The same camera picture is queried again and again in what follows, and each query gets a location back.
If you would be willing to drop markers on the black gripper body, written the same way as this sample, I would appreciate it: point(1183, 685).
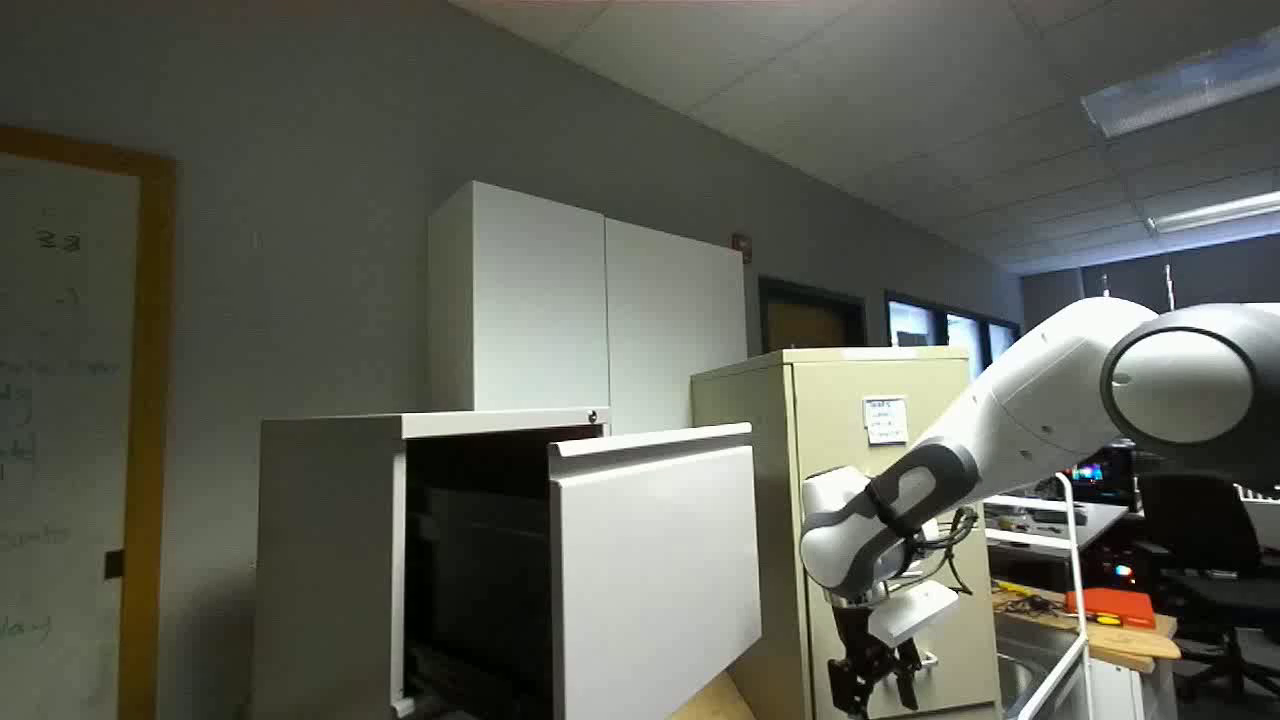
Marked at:
point(875, 641)

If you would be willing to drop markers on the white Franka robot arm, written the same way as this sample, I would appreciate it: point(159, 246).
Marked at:
point(1042, 401)

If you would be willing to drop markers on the wooden workbench top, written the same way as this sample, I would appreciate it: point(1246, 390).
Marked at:
point(1107, 638)

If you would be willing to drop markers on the white drawer front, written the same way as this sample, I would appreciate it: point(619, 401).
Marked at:
point(654, 574)

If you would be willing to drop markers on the low white drawer cabinet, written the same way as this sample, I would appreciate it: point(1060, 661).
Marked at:
point(334, 563)

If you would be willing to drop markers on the beige metal filing cabinet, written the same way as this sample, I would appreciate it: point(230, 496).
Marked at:
point(827, 443)

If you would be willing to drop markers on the orange tool case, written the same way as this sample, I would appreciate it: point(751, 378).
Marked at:
point(1108, 606)

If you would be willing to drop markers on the white paper label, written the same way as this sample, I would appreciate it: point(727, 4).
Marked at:
point(885, 422)

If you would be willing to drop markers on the dark window row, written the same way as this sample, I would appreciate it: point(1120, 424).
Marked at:
point(950, 334)

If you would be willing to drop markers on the black office chair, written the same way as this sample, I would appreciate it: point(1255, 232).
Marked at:
point(1200, 545)

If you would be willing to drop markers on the dark framed door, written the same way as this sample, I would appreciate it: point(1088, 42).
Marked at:
point(805, 321)

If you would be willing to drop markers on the tall white two-door cabinet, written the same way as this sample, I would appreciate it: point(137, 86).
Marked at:
point(586, 305)

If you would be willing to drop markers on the short ceiling light panel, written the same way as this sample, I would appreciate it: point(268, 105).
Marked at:
point(1213, 209)

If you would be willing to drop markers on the long ceiling light panel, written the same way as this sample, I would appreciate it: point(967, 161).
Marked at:
point(1183, 83)

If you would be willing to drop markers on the wood-framed whiteboard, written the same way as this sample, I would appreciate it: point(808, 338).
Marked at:
point(81, 443)

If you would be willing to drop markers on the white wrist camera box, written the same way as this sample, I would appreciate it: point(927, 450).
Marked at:
point(915, 608)

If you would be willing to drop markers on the white metal tube frame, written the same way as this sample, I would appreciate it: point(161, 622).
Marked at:
point(1075, 603)

